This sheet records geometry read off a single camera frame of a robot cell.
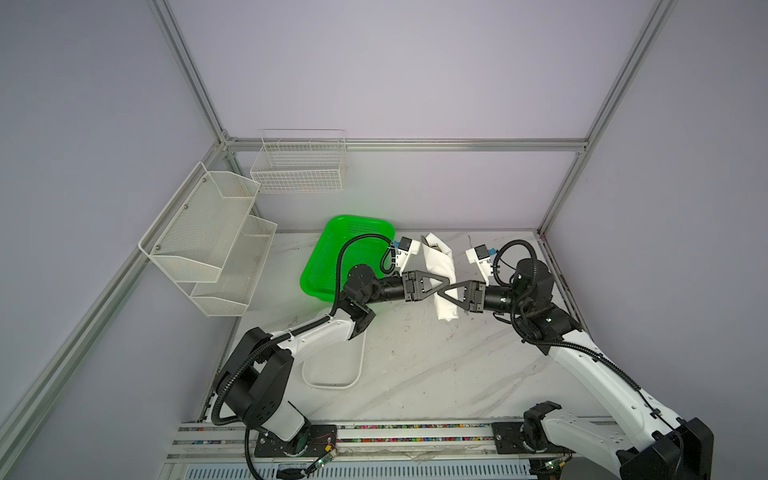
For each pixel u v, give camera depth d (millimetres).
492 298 608
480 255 635
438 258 672
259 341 454
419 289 623
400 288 628
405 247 661
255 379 434
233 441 749
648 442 395
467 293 622
